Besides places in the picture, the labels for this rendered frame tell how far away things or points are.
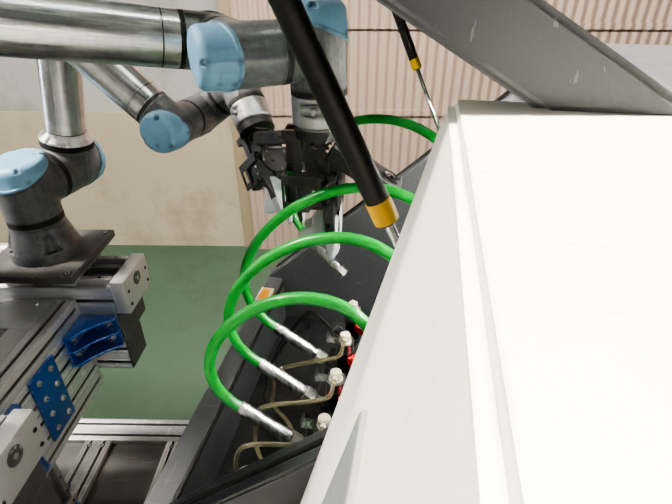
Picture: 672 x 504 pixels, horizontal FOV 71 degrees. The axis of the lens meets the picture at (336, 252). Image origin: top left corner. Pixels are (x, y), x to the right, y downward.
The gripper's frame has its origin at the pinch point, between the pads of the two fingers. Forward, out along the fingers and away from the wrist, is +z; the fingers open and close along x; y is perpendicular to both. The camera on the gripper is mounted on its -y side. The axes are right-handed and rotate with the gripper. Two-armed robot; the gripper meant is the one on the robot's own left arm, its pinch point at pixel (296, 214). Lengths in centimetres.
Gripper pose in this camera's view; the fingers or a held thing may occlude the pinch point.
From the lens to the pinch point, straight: 87.6
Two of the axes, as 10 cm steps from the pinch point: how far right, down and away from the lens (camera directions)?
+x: -7.0, 1.6, -6.9
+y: -6.1, 3.6, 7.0
